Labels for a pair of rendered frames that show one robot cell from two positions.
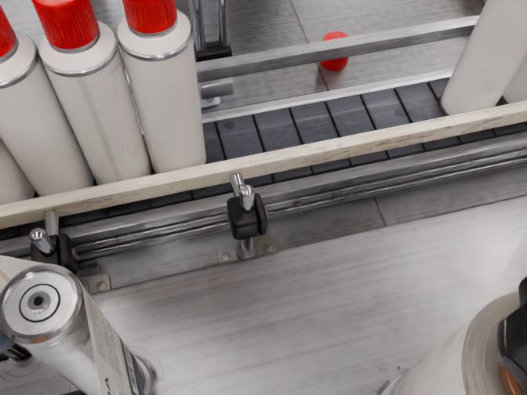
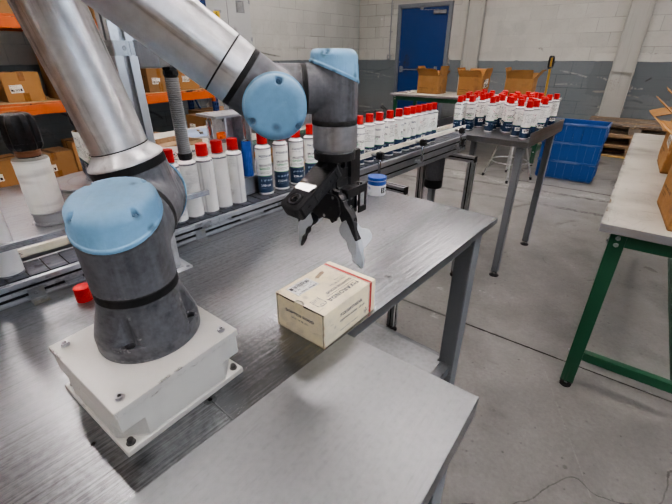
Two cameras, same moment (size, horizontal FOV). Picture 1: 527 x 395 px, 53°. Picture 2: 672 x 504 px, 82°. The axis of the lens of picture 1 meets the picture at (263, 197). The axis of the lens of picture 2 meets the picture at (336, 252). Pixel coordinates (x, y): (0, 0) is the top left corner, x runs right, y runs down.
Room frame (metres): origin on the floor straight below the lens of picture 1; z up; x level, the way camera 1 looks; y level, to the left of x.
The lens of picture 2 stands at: (1.37, 0.02, 1.31)
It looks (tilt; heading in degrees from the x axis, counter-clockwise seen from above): 27 degrees down; 148
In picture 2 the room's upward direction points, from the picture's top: straight up
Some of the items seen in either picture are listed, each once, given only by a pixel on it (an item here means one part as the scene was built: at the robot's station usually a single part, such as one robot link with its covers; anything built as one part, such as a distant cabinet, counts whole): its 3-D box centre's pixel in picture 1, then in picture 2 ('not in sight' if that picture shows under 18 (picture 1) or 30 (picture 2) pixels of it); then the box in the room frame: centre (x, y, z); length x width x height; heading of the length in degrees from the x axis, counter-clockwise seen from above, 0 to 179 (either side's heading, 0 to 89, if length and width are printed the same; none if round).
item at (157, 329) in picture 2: not in sight; (143, 303); (0.80, 0.03, 0.97); 0.15 x 0.15 x 0.10
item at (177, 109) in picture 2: not in sight; (178, 115); (0.35, 0.21, 1.18); 0.04 x 0.04 x 0.21
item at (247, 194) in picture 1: (248, 224); not in sight; (0.21, 0.01, 0.89); 0.03 x 0.03 x 0.12; 18
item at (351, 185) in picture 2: not in sight; (337, 183); (0.80, 0.38, 1.10); 0.09 x 0.08 x 0.12; 109
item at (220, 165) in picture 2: not in sight; (220, 174); (0.20, 0.33, 0.98); 0.05 x 0.05 x 0.20
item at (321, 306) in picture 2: not in sight; (327, 301); (0.81, 0.35, 0.87); 0.16 x 0.12 x 0.07; 109
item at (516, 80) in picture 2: not in sight; (523, 82); (-2.09, 5.06, 0.97); 0.48 x 0.47 x 0.37; 114
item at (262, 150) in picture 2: not in sight; (263, 164); (0.15, 0.49, 0.98); 0.05 x 0.05 x 0.20
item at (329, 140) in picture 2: not in sight; (333, 137); (0.80, 0.37, 1.19); 0.08 x 0.08 x 0.05
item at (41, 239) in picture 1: (60, 247); not in sight; (0.18, 0.17, 0.89); 0.06 x 0.03 x 0.12; 18
